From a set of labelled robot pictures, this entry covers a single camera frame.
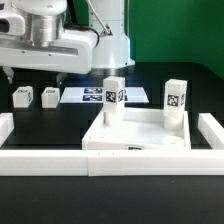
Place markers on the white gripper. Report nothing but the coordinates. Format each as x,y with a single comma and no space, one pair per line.
33,35

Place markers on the white square table top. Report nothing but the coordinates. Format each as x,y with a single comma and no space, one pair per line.
140,129

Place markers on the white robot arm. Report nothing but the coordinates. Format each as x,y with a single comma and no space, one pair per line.
112,53

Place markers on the white sheet with markers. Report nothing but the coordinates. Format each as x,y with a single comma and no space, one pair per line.
95,95

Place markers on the white U-shaped fence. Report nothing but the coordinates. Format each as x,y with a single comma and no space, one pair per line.
104,163

